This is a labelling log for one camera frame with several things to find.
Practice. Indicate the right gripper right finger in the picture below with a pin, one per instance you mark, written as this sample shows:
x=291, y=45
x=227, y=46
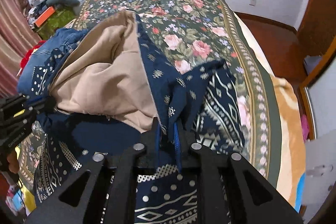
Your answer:
x=229, y=188

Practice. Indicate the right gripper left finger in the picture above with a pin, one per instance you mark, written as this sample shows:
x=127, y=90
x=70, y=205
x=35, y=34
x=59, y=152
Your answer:
x=103, y=191

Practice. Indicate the navy patterned hooded garment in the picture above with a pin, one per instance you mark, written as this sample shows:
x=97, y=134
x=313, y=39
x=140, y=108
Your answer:
x=109, y=90

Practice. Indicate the left hand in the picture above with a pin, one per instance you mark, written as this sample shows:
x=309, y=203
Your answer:
x=13, y=162

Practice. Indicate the red plush toy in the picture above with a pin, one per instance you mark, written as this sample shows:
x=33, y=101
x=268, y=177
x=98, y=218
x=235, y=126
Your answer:
x=28, y=54

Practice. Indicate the striped brown curtain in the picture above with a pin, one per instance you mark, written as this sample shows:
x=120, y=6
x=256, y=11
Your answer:
x=17, y=38

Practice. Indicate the orange blanket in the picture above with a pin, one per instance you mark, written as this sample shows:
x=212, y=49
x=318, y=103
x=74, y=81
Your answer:
x=291, y=178

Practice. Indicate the folded blue jeans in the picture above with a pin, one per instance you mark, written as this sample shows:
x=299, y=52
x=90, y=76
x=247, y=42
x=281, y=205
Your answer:
x=44, y=64

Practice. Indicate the orange box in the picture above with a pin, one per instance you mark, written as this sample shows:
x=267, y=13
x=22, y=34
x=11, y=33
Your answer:
x=44, y=16

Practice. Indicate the pink slipper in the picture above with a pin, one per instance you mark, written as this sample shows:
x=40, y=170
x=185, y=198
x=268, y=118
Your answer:
x=305, y=127

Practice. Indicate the green covered cabinet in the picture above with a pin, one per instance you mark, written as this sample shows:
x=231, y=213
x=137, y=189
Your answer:
x=59, y=19

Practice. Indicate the grey plush pillow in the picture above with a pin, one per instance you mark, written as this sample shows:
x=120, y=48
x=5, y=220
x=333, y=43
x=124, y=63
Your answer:
x=69, y=3

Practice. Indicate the floral bedspread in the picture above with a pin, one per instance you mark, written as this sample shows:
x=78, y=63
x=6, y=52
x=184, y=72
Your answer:
x=190, y=32

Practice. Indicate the wooden door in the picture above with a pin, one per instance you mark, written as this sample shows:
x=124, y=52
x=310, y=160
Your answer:
x=315, y=34

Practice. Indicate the wall socket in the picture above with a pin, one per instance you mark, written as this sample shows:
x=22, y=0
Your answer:
x=252, y=3

